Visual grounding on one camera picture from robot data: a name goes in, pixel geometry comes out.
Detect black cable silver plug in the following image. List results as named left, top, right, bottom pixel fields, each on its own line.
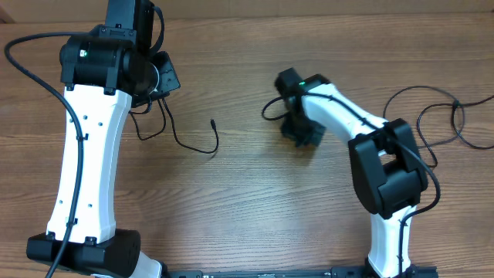
left=129, top=100, right=167, bottom=141

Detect black usb cable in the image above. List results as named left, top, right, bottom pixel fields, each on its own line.
left=382, top=85, right=494, bottom=169

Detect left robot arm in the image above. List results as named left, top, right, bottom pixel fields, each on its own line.
left=26, top=1, right=179, bottom=277

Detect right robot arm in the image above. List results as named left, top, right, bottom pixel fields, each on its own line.
left=274, top=68, right=438, bottom=277

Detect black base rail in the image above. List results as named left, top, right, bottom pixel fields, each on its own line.
left=161, top=264, right=378, bottom=278

